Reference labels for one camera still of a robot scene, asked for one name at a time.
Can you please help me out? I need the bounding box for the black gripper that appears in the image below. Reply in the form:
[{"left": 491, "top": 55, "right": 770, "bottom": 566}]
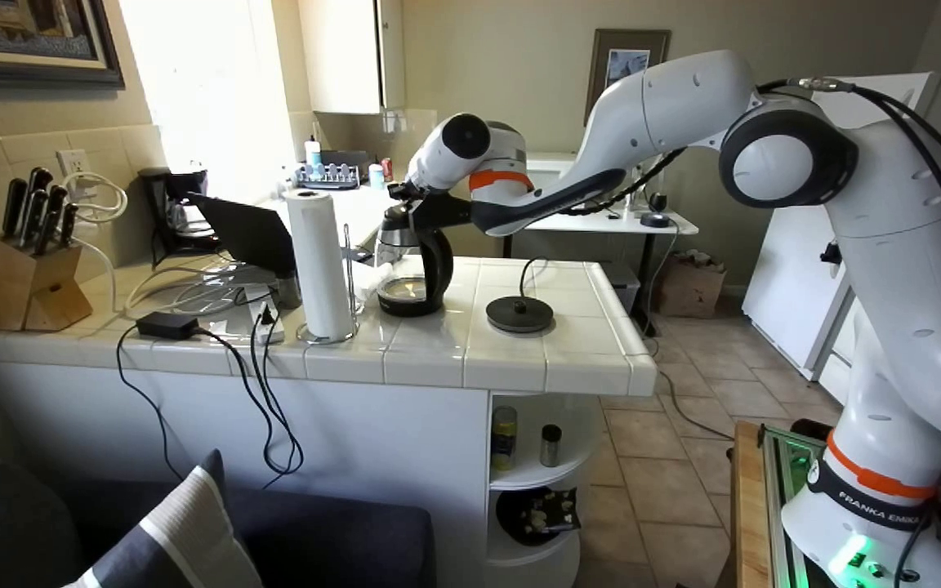
[{"left": 385, "top": 184, "right": 471, "bottom": 232}]

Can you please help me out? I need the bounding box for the black glass electric kettle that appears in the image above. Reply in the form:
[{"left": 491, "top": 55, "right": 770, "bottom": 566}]
[{"left": 373, "top": 205, "right": 452, "bottom": 318}]

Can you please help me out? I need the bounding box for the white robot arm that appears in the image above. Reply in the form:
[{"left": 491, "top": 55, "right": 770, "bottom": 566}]
[{"left": 393, "top": 48, "right": 941, "bottom": 588}]

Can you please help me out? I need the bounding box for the black round kettle base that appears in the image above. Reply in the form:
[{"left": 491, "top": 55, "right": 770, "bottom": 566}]
[{"left": 485, "top": 297, "right": 555, "bottom": 333}]

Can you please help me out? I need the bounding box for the white paper towel roll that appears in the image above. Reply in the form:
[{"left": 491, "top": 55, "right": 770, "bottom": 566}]
[{"left": 284, "top": 192, "right": 354, "bottom": 344}]

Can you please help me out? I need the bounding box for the white microwave oven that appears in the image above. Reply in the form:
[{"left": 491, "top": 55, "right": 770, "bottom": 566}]
[{"left": 527, "top": 154, "right": 576, "bottom": 185}]

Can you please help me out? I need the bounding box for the clear plastic water bottle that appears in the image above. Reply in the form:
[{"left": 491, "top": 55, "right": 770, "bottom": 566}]
[{"left": 305, "top": 134, "right": 324, "bottom": 184}]

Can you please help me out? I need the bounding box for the black open laptop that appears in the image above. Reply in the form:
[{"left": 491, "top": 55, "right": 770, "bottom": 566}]
[{"left": 197, "top": 195, "right": 298, "bottom": 279}]

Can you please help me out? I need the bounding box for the white side table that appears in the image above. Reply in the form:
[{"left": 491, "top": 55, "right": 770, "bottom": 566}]
[{"left": 524, "top": 210, "right": 700, "bottom": 338}]

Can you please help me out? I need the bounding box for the bottle on shelf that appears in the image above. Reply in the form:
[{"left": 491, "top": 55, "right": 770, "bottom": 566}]
[{"left": 491, "top": 406, "right": 517, "bottom": 472}]

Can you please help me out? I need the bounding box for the black coffee maker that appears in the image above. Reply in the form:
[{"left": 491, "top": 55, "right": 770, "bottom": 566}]
[{"left": 141, "top": 166, "right": 220, "bottom": 261}]

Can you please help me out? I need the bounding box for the cardboard box on floor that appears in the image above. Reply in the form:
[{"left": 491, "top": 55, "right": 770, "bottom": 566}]
[{"left": 658, "top": 258, "right": 725, "bottom": 318}]

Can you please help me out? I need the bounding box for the black power adapter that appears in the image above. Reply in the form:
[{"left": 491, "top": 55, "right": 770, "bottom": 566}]
[{"left": 136, "top": 312, "right": 197, "bottom": 341}]

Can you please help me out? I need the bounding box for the white refrigerator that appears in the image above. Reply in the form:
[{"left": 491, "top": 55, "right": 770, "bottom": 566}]
[{"left": 743, "top": 72, "right": 941, "bottom": 406}]

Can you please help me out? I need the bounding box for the grey white striped pillow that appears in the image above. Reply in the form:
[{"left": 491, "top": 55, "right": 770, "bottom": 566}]
[{"left": 66, "top": 452, "right": 264, "bottom": 588}]

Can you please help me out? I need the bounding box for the wooden knife block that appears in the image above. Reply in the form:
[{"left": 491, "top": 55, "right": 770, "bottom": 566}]
[{"left": 0, "top": 241, "right": 92, "bottom": 333}]

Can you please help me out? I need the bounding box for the wooden robot mounting board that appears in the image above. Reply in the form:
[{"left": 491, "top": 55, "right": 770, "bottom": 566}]
[{"left": 714, "top": 419, "right": 839, "bottom": 588}]

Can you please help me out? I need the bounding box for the dark framed painting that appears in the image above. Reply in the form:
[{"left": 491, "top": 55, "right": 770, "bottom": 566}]
[{"left": 0, "top": 0, "right": 123, "bottom": 89}]

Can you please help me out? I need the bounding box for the dark blue sofa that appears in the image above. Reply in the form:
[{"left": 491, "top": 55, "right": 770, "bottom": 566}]
[{"left": 0, "top": 464, "right": 439, "bottom": 588}]

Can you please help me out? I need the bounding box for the black adapter cable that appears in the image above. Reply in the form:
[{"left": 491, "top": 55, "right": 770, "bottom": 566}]
[{"left": 110, "top": 313, "right": 308, "bottom": 484}]

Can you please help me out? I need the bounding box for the framed picture on wall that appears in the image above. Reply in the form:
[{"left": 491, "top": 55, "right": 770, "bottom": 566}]
[{"left": 584, "top": 28, "right": 668, "bottom": 104}]

